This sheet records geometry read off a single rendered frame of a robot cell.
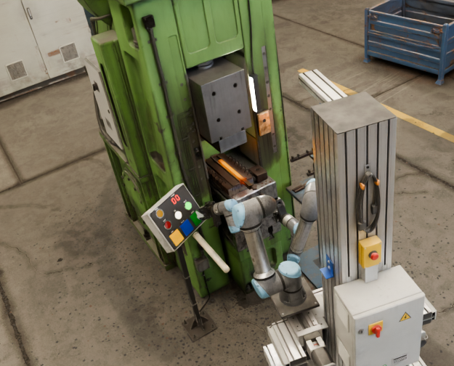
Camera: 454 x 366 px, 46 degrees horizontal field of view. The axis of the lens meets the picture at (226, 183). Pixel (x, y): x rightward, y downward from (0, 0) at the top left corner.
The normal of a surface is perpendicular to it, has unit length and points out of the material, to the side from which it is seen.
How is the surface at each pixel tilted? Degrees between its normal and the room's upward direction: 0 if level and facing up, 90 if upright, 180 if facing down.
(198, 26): 90
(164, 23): 90
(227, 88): 90
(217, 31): 90
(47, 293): 0
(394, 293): 0
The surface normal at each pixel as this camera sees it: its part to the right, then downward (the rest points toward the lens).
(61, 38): 0.53, 0.43
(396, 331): 0.28, 0.52
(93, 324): -0.15, -0.80
